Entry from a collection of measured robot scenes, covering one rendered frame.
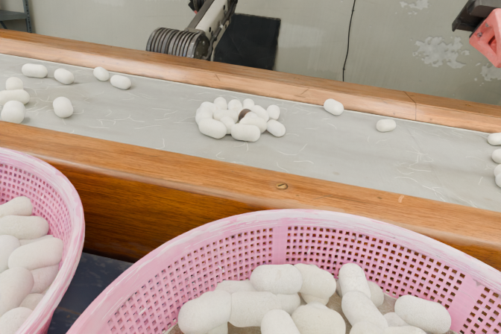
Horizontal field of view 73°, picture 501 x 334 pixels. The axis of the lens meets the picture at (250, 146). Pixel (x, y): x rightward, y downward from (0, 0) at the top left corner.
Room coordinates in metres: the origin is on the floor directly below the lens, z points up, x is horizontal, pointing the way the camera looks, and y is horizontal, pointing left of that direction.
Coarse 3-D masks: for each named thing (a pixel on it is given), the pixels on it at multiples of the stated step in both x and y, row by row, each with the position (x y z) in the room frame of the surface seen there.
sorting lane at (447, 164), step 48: (48, 96) 0.44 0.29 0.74; (96, 96) 0.46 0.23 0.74; (144, 96) 0.49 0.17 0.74; (192, 96) 0.52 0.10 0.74; (240, 96) 0.56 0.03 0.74; (144, 144) 0.33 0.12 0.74; (192, 144) 0.35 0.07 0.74; (240, 144) 0.36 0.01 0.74; (288, 144) 0.38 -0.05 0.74; (336, 144) 0.40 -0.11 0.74; (384, 144) 0.42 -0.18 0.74; (432, 144) 0.45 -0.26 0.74; (480, 144) 0.48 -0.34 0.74; (432, 192) 0.31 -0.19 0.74; (480, 192) 0.32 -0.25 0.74
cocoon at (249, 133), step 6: (234, 126) 0.37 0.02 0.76; (240, 126) 0.37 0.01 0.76; (246, 126) 0.37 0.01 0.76; (252, 126) 0.37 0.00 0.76; (234, 132) 0.37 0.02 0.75; (240, 132) 0.37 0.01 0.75; (246, 132) 0.37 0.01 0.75; (252, 132) 0.37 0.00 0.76; (258, 132) 0.37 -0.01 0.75; (234, 138) 0.37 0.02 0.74; (240, 138) 0.37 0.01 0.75; (246, 138) 0.37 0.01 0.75; (252, 138) 0.37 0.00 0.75; (258, 138) 0.37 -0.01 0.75
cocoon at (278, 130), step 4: (272, 120) 0.41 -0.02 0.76; (268, 124) 0.41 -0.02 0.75; (272, 124) 0.40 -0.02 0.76; (276, 124) 0.40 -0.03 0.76; (280, 124) 0.40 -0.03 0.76; (268, 128) 0.40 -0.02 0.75; (272, 128) 0.40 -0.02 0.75; (276, 128) 0.40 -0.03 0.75; (280, 128) 0.40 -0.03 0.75; (284, 128) 0.40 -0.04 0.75; (272, 132) 0.40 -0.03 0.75; (276, 132) 0.39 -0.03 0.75; (280, 132) 0.39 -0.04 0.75; (284, 132) 0.40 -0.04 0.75
